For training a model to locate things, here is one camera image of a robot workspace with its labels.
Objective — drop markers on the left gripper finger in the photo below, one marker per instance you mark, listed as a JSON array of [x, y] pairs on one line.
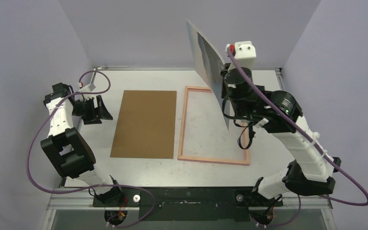
[[101, 110], [92, 121]]

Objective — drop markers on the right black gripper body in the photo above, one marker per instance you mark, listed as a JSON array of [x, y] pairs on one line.
[[226, 70]]

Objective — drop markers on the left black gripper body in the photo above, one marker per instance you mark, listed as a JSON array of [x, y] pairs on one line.
[[86, 109]]

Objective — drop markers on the brown cardboard backing board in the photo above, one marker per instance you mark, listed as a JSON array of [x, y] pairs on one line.
[[146, 125]]

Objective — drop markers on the seascape photo print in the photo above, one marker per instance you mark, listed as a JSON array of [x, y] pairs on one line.
[[208, 63]]

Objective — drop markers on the clear acrylic sheet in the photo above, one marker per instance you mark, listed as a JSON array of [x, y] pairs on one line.
[[206, 133]]

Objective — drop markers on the pink wooden picture frame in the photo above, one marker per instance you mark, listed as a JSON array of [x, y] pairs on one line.
[[246, 153]]

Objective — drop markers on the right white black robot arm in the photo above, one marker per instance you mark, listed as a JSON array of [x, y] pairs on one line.
[[309, 173]]

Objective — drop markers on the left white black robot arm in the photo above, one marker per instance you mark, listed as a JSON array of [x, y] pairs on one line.
[[68, 151]]

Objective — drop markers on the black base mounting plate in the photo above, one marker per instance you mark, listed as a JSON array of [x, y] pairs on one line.
[[197, 212]]

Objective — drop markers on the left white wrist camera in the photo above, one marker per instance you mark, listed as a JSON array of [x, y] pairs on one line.
[[86, 88]]

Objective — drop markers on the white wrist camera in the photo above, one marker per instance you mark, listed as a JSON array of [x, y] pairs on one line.
[[244, 53], [86, 88]]

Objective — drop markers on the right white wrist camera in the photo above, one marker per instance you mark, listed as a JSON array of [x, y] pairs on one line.
[[244, 53]]

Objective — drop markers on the aluminium front rail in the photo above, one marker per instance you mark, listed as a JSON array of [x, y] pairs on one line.
[[69, 198]]

